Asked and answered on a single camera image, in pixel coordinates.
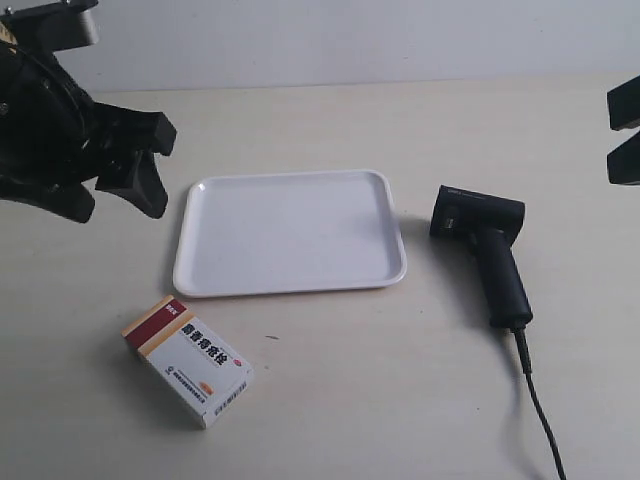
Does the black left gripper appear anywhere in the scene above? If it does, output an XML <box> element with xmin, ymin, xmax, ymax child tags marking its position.
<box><xmin>1</xmin><ymin>42</ymin><xmax>177</xmax><ymax>223</ymax></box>

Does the white plastic tray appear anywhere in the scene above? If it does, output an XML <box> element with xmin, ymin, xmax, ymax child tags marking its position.
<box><xmin>173</xmin><ymin>170</ymin><xmax>407</xmax><ymax>298</ymax></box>

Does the black handheld barcode scanner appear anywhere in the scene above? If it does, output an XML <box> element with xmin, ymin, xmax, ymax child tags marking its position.
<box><xmin>429</xmin><ymin>185</ymin><xmax>533</xmax><ymax>331</ymax></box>

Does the white medicine box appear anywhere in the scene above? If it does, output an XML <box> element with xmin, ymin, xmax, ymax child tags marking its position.
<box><xmin>121</xmin><ymin>295</ymin><xmax>254</xmax><ymax>429</ymax></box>

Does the black scanner cable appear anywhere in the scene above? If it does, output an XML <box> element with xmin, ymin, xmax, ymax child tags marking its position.
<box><xmin>510</xmin><ymin>325</ymin><xmax>569</xmax><ymax>480</ymax></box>

